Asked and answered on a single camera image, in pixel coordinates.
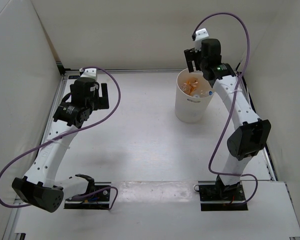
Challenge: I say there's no purple cable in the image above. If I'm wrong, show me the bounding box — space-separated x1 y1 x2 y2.
0 66 122 211
194 12 259 204

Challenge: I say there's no aluminium table frame rail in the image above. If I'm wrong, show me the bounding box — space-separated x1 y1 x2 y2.
2 61 67 240

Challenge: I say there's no cream plastic bin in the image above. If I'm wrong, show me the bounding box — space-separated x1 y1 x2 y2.
174 69 214 123

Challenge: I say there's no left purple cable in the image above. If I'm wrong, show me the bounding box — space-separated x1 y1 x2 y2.
0 66 122 211

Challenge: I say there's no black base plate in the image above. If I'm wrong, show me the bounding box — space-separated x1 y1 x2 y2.
63 182 112 210
193 182 248 212

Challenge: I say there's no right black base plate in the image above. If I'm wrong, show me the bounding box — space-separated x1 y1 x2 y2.
193 182 248 212

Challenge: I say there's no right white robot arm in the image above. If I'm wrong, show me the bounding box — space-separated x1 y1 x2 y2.
184 38 271 200

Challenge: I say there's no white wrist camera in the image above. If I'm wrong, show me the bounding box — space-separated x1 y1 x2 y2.
191 28 209 52
79 67 98 81

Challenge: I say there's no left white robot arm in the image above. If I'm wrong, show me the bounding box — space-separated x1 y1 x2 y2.
12 77 109 213

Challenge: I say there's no clear plastic bottle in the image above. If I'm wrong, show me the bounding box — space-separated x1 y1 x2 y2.
205 90 213 97

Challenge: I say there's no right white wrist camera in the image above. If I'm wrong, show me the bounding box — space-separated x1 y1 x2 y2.
191 28 209 52

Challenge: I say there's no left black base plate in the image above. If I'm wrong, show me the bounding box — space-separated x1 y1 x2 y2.
63 182 112 210

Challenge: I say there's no left blue corner sticker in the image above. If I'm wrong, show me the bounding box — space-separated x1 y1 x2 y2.
68 75 80 80

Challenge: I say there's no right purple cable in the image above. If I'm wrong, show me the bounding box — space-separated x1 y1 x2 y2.
194 12 259 204

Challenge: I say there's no orange juice bottle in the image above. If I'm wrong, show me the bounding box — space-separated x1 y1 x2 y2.
180 77 200 96

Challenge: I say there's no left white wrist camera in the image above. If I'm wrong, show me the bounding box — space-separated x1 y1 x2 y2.
79 67 98 81

